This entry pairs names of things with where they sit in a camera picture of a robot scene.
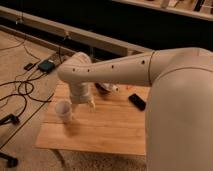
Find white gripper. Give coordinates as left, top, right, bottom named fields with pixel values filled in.
left=69, top=83, right=96, bottom=111

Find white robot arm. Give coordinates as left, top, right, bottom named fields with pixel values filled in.
left=58, top=48, right=213, bottom=171

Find white bottle in bowl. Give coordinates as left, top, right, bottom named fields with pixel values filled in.
left=102, top=83, right=119, bottom=92

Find wooden table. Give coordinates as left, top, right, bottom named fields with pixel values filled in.
left=36, top=82, right=149, bottom=155

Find black smartphone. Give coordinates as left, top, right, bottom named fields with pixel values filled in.
left=128, top=94, right=146, bottom=111

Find black power adapter box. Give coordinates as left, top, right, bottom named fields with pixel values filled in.
left=38, top=60, right=55, bottom=73

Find small black device on floor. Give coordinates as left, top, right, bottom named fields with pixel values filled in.
left=24, top=63, right=35, bottom=71

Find black chair base leg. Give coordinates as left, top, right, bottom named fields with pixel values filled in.
left=0, top=114, right=19, bottom=125

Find black caster wheel leg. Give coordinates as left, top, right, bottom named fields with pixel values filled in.
left=0, top=152, right=18, bottom=168

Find black floor cables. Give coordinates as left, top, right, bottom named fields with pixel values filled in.
left=0, top=33, right=69, bottom=116

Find long wooden beam rail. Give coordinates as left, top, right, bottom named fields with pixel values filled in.
left=0, top=6, right=151, bottom=56

